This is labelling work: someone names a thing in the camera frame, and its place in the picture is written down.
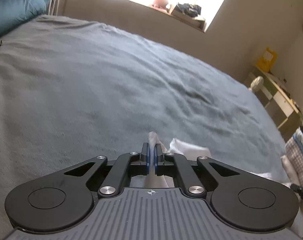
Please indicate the wooden bedside table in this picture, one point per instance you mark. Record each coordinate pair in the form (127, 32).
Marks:
(281, 100)

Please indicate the grey bed blanket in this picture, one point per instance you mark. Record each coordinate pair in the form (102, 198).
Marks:
(116, 80)

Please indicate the box of dark clothes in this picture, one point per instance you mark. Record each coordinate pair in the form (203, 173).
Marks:
(189, 11)

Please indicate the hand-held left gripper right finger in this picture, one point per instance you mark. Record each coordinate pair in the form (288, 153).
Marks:
(156, 161)

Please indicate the stack of folded clothes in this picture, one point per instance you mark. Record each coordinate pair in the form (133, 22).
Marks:
(299, 160)

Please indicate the cream bedpost finial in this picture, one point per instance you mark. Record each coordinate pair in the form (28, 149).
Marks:
(256, 83)

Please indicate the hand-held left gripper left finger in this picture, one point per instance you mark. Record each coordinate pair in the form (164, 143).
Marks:
(147, 161)

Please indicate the pink pot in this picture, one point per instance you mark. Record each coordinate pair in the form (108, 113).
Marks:
(159, 2)

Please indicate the yellow box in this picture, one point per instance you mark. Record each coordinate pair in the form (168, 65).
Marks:
(266, 60)

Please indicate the blue pillow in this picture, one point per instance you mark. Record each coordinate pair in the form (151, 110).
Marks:
(14, 10)

